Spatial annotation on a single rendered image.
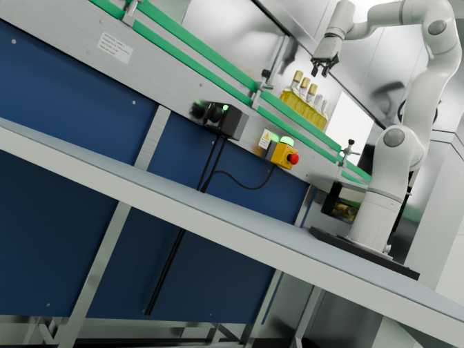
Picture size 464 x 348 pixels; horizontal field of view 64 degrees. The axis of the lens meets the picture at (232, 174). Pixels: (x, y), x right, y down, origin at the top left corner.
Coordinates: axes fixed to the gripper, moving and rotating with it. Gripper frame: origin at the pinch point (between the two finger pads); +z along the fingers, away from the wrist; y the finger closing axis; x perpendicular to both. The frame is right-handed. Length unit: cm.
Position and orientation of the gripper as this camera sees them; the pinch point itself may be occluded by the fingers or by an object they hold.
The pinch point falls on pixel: (320, 72)
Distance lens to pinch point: 166.7
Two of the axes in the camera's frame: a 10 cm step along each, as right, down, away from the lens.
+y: 6.4, 2.3, -7.3
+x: 6.7, 3.0, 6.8
